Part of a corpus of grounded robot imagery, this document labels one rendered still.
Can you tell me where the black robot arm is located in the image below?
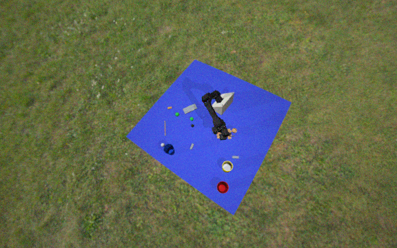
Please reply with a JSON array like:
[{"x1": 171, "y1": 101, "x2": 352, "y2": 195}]
[{"x1": 202, "y1": 90, "x2": 230, "y2": 138}]

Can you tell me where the yellow cup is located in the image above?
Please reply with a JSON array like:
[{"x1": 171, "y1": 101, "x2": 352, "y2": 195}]
[{"x1": 223, "y1": 161, "x2": 232, "y2": 173}]

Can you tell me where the dark red mug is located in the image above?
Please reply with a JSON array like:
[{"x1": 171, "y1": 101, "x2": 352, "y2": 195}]
[{"x1": 217, "y1": 181, "x2": 229, "y2": 194}]

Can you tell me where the dark blue cup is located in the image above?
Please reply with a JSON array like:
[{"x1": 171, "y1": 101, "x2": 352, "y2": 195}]
[{"x1": 163, "y1": 144, "x2": 174, "y2": 155}]

